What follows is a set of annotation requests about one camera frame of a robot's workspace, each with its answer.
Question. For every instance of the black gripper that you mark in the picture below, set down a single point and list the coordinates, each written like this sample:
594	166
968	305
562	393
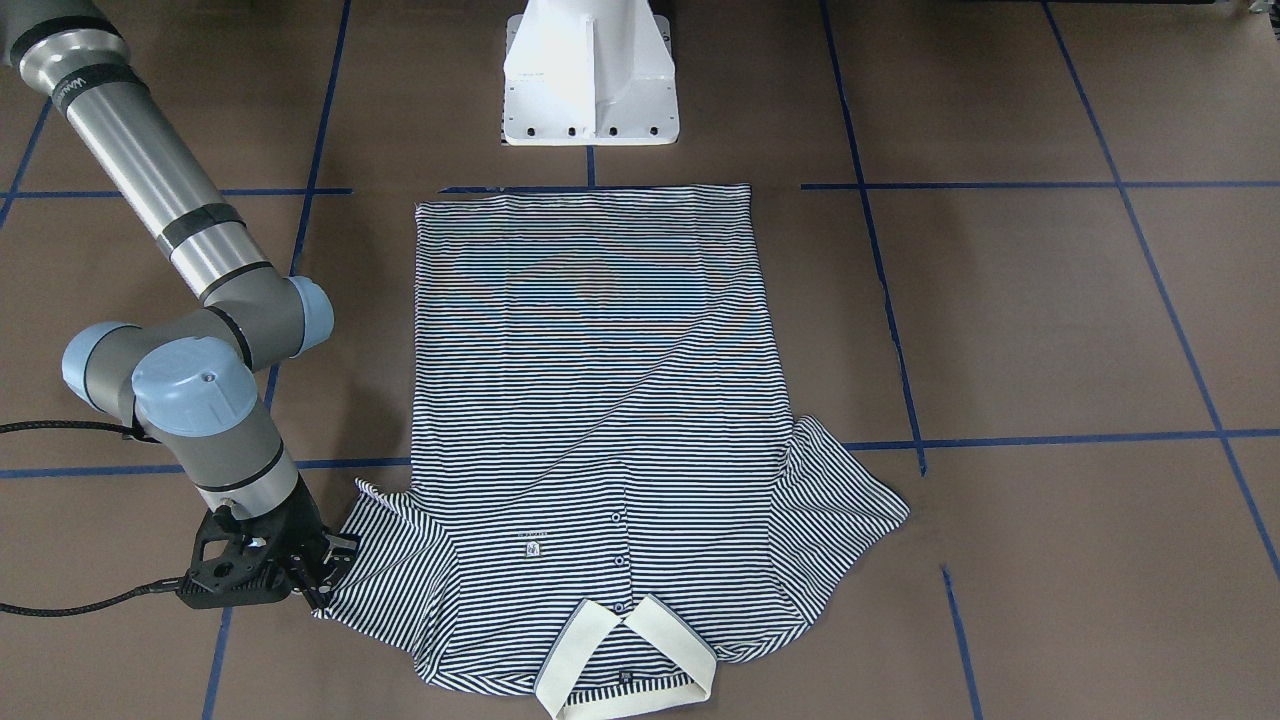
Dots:
296	533

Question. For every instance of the striped polo shirt white collar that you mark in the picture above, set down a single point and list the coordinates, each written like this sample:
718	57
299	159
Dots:
610	496

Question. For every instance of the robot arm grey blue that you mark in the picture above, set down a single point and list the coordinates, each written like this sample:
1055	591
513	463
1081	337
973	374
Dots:
190	385

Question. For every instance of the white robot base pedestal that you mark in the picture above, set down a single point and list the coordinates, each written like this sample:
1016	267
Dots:
590	73

